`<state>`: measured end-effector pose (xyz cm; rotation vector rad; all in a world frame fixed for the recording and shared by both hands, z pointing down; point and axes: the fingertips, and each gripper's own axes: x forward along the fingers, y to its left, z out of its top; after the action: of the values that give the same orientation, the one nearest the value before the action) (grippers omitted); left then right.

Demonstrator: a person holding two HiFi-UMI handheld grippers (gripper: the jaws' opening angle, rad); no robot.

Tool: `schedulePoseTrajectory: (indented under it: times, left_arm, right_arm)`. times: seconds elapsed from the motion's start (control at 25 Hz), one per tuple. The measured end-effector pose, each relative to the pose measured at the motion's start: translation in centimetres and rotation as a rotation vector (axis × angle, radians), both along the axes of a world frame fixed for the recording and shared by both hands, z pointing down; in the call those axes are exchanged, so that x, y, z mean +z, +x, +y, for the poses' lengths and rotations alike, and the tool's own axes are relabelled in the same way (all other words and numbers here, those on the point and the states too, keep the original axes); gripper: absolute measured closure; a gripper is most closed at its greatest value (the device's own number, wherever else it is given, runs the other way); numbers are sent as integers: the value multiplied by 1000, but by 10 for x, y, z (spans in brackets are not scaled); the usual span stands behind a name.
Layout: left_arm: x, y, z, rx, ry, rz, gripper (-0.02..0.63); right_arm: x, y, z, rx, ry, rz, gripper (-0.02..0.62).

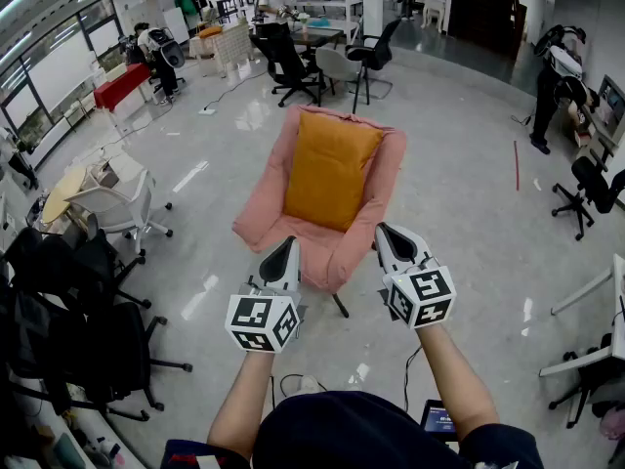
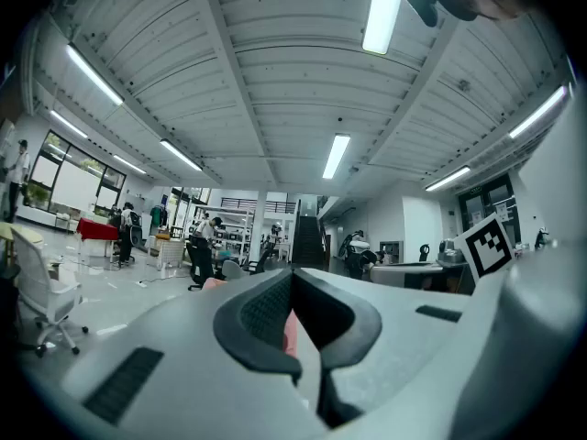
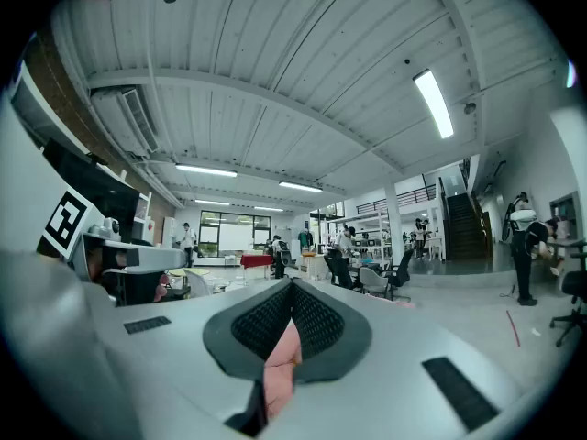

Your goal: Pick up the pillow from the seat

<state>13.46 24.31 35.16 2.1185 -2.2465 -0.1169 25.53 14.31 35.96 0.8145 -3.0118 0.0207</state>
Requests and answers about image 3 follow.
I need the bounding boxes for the red floor tape strip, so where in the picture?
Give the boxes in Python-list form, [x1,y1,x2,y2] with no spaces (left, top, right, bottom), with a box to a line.
[505,309,523,348]

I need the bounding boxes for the black mesh armchair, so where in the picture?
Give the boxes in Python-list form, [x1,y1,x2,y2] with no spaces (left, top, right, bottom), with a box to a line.
[383,247,415,303]

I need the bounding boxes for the large dark-framed window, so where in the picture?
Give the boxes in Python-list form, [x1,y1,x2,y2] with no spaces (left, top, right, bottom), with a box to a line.
[198,210,272,259]

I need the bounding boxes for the small white table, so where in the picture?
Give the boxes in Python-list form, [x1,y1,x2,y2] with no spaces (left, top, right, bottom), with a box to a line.
[424,237,447,262]

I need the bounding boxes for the dark wooden staircase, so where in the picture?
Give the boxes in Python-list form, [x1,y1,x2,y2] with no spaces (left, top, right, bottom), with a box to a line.
[438,170,495,262]

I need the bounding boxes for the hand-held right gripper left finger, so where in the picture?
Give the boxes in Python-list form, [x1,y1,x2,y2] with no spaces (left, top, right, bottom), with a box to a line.
[94,276,295,440]

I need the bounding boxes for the pink cushion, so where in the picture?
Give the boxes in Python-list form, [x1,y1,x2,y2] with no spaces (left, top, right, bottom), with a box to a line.
[153,273,416,420]

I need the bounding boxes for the yellow round table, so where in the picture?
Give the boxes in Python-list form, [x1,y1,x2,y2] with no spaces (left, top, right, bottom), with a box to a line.
[168,267,210,281]

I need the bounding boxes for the grey shell chair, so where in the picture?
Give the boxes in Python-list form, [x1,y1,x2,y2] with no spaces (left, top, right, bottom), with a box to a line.
[357,265,391,299]

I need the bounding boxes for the left hand-held gripper camera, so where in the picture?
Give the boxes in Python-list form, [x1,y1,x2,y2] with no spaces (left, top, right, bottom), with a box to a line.
[86,216,123,240]

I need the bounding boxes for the white cart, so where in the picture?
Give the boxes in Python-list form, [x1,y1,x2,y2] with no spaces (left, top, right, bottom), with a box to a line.
[299,251,332,280]

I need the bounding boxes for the white shelving rack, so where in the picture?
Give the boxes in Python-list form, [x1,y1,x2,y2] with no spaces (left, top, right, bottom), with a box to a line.
[327,207,392,252]

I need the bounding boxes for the black high-back office chair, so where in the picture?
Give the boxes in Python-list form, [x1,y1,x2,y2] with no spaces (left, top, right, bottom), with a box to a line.
[322,253,355,292]

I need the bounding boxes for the white ceiling air conditioner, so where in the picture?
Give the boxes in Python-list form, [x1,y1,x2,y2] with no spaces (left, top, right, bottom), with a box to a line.
[90,85,161,156]

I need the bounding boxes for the red table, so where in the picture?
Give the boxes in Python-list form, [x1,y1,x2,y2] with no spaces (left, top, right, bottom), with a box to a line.
[239,253,275,284]

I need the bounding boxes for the large black screen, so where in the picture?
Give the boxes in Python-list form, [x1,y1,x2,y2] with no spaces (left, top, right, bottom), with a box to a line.
[43,138,141,242]

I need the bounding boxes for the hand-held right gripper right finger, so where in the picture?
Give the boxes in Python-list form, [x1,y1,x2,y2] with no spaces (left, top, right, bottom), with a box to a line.
[292,276,528,440]

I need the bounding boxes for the black mezzanine railing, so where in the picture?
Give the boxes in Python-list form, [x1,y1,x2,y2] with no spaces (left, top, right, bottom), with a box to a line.
[354,182,437,215]

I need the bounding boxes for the grey desk with hutch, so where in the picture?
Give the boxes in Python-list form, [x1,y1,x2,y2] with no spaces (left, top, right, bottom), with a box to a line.
[544,191,587,288]

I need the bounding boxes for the white office chair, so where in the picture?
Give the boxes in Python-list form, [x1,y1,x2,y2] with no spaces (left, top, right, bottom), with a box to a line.
[183,269,214,299]

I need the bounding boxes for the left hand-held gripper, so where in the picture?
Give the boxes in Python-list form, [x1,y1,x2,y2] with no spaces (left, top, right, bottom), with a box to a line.
[36,185,189,284]

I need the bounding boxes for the white shelf unit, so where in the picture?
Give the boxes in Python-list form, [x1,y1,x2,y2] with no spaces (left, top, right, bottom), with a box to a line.
[119,170,153,248]

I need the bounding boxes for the white cabinet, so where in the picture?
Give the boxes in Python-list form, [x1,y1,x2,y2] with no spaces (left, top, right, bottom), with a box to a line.
[162,216,178,249]

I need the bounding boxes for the dark desk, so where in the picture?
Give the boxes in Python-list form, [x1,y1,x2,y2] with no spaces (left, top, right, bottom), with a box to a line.
[347,258,391,275]

